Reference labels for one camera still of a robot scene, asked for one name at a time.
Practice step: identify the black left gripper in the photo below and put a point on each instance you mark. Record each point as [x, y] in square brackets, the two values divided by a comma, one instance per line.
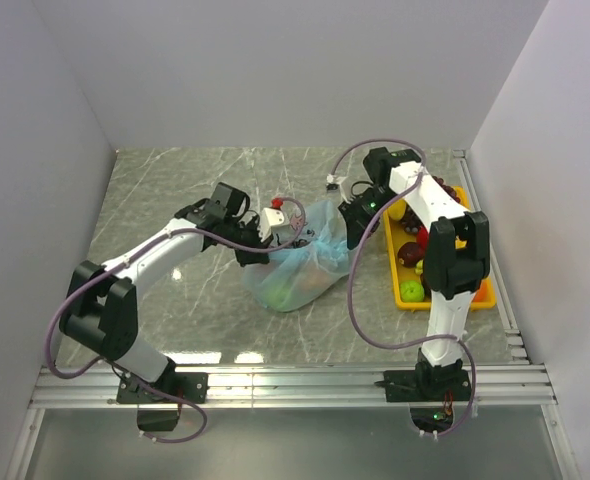
[251, 256]

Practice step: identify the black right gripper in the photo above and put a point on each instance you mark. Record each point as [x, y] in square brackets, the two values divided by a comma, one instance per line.
[356, 223]

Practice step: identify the light blue plastic bag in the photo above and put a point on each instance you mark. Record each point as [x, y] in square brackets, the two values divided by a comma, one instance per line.
[296, 276]

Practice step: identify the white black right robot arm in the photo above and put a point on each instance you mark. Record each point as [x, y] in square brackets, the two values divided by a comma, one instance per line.
[456, 262]

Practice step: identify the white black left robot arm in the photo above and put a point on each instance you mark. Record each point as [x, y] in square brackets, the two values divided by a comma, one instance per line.
[105, 306]

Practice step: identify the fake purple grape bunch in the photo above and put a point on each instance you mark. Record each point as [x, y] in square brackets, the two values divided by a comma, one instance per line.
[411, 222]

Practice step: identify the fake dark purple plum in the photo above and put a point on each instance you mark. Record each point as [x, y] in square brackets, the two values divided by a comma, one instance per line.
[410, 254]

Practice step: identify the fake red bell pepper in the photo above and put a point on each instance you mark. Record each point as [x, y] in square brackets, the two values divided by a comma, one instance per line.
[422, 238]

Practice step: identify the fake orange tangerine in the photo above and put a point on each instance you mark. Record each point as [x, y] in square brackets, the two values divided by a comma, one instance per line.
[482, 292]

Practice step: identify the yellow plastic tray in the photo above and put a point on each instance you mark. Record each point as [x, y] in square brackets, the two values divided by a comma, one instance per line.
[395, 238]

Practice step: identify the black box under left base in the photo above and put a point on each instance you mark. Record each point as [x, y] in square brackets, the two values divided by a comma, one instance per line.
[157, 420]

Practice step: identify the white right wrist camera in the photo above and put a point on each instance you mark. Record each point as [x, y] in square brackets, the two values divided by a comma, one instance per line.
[338, 184]

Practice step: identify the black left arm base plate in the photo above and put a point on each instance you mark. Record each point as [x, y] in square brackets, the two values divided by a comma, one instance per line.
[191, 386]

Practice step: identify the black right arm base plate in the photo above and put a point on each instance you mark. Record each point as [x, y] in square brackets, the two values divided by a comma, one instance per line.
[405, 386]

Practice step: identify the aluminium front rail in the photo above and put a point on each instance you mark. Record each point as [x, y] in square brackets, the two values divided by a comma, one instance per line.
[286, 387]

